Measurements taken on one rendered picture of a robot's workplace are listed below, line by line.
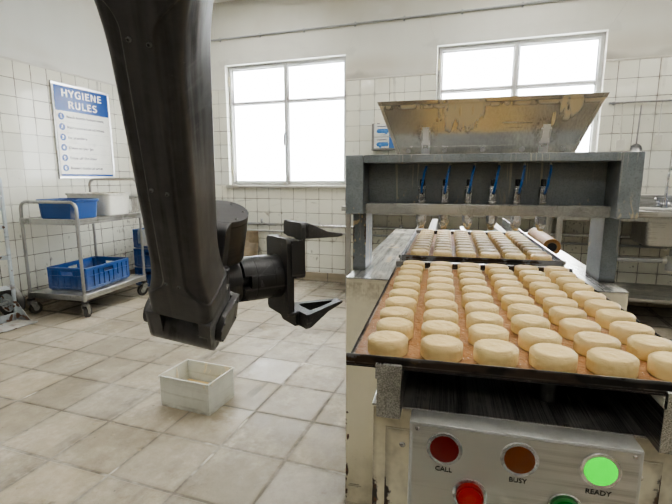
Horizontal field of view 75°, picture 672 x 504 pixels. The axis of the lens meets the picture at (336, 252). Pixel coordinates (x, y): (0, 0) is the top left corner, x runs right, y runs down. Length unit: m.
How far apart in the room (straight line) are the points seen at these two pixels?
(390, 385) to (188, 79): 0.38
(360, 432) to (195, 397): 1.10
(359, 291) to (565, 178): 0.62
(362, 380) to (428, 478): 0.79
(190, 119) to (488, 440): 0.45
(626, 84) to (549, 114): 3.39
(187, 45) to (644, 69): 4.51
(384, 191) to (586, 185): 0.53
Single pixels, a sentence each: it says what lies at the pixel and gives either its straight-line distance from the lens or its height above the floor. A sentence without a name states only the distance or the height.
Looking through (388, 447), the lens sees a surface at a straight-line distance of 0.61.
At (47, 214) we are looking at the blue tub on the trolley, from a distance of 4.27.
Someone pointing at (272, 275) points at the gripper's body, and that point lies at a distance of 0.56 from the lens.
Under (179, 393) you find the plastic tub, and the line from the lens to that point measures 2.38.
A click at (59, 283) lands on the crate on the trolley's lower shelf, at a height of 0.25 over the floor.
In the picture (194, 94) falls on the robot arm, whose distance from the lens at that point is 0.31.
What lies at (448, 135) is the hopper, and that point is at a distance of 1.26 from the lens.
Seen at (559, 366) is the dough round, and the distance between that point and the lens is 0.55.
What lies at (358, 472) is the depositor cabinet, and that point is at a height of 0.23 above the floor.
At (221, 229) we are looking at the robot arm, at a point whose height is 1.06.
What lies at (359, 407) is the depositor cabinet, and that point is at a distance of 1.39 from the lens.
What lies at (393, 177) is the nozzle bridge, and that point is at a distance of 1.29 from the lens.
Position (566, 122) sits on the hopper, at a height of 1.26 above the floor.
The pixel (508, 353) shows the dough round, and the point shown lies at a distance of 0.54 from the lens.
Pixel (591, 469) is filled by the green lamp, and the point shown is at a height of 0.81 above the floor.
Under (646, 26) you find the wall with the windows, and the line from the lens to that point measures 4.77.
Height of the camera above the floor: 1.12
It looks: 9 degrees down
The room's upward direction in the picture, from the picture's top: straight up
